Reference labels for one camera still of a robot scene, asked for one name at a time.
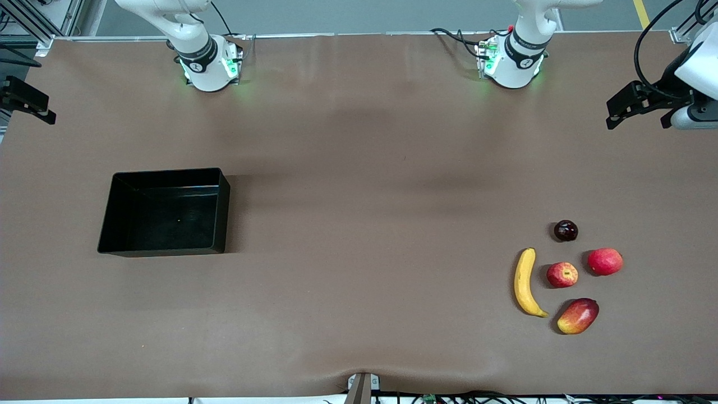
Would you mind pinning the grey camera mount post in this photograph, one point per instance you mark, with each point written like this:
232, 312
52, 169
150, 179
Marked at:
359, 393

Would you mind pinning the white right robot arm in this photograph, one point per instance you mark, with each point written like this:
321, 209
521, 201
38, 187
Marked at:
205, 64

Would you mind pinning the dark purple plum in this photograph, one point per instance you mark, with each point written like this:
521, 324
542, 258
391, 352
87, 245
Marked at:
565, 230

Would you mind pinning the red yellow mango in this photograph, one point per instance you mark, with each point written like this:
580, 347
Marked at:
578, 316

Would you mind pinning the yellow banana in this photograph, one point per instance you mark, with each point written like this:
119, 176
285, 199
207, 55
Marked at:
523, 286

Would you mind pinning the black plastic box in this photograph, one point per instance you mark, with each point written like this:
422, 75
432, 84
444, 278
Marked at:
168, 216

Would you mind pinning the red round apple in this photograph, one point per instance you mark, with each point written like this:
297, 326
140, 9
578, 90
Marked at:
604, 261

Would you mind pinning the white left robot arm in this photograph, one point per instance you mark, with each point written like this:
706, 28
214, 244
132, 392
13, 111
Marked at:
519, 59

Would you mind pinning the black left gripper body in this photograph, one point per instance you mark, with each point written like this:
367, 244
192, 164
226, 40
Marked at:
668, 80

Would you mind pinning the aluminium frame profile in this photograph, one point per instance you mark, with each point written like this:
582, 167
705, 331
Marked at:
681, 35
73, 17

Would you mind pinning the small red yellow apple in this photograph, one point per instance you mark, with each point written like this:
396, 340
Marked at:
562, 275

